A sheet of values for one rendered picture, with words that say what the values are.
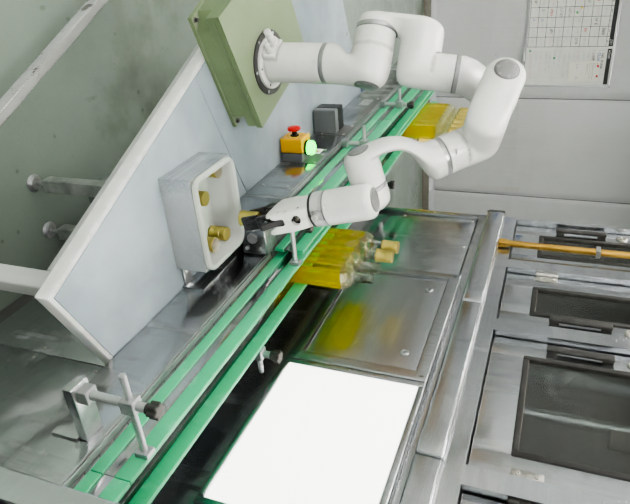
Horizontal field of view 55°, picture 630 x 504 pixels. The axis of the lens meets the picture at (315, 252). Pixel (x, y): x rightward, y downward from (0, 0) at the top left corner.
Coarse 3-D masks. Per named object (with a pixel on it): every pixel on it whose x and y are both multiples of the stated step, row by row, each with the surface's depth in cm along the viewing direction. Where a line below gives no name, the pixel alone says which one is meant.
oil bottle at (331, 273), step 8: (304, 264) 152; (312, 264) 152; (320, 264) 151; (328, 264) 151; (336, 264) 151; (344, 264) 151; (296, 272) 153; (304, 272) 152; (312, 272) 151; (320, 272) 150; (328, 272) 149; (336, 272) 148; (344, 272) 148; (352, 272) 149; (296, 280) 154; (304, 280) 153; (312, 280) 152; (320, 280) 151; (328, 280) 150; (336, 280) 150; (344, 280) 149; (352, 280) 150; (344, 288) 151
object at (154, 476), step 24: (384, 168) 223; (288, 288) 155; (264, 336) 137; (240, 360) 130; (216, 384) 124; (192, 408) 118; (216, 408) 118; (192, 432) 112; (168, 456) 108; (144, 480) 104
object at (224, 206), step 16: (224, 160) 134; (224, 176) 140; (192, 192) 125; (208, 192) 143; (224, 192) 142; (208, 208) 144; (224, 208) 144; (240, 208) 144; (208, 224) 145; (224, 224) 147; (240, 240) 146; (208, 256) 133; (224, 256) 139
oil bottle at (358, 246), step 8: (320, 240) 163; (328, 240) 162; (336, 240) 162; (344, 240) 162; (352, 240) 161; (360, 240) 161; (336, 248) 159; (344, 248) 158; (352, 248) 158; (360, 248) 158
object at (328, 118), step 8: (320, 104) 207; (328, 104) 206; (336, 104) 205; (320, 112) 201; (328, 112) 200; (336, 112) 201; (320, 120) 203; (328, 120) 202; (336, 120) 202; (320, 128) 204; (328, 128) 203; (336, 128) 202
